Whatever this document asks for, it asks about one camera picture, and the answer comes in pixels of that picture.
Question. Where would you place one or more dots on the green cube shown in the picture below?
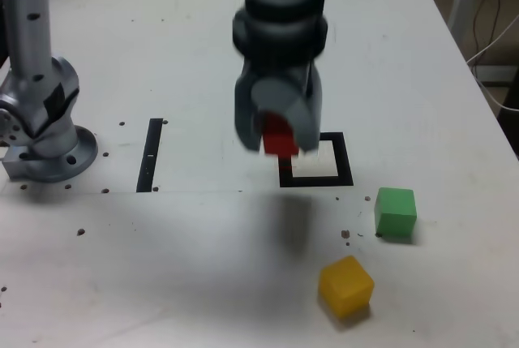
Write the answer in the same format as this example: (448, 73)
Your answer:
(395, 212)

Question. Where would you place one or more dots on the black tape square outline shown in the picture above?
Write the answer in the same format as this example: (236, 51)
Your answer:
(344, 161)

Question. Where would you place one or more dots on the red cube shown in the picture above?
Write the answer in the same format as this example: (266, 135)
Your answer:
(277, 139)

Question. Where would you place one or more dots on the yellow cube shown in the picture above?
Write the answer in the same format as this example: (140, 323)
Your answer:
(344, 283)

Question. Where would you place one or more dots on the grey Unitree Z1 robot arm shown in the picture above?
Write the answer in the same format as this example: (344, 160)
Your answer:
(30, 39)

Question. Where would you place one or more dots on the black tape strip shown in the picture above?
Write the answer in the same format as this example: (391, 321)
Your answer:
(147, 173)

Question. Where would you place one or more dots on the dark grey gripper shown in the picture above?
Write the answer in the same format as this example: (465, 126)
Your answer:
(280, 68)

